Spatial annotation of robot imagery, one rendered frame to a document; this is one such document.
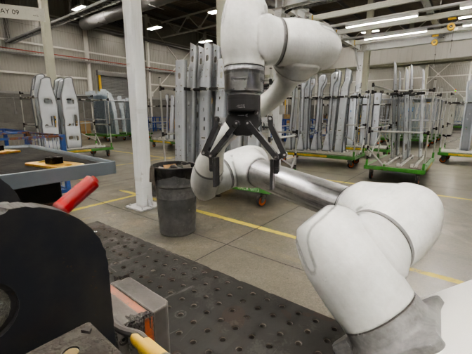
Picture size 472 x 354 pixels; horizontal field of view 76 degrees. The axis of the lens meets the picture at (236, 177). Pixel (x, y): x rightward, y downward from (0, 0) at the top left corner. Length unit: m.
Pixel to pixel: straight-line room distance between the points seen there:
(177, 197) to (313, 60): 2.43
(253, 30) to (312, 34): 0.14
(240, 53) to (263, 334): 0.66
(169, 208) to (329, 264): 2.57
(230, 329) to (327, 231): 0.39
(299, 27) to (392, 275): 0.53
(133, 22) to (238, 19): 3.47
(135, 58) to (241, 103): 3.42
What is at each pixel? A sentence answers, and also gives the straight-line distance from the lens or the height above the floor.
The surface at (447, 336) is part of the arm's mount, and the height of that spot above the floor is 0.89.
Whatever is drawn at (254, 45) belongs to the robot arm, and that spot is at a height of 1.37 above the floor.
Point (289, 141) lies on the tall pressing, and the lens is 7.86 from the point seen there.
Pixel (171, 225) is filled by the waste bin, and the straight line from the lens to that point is 3.13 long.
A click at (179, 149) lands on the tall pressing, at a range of 4.92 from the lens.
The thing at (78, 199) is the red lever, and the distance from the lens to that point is 0.40.
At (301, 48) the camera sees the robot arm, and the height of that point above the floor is 1.37.
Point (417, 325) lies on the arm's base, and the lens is 0.64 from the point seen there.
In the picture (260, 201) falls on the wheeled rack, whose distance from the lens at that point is 4.05.
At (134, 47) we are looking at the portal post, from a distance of 4.07.
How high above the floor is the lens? 1.23
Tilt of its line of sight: 12 degrees down
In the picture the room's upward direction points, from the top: straight up
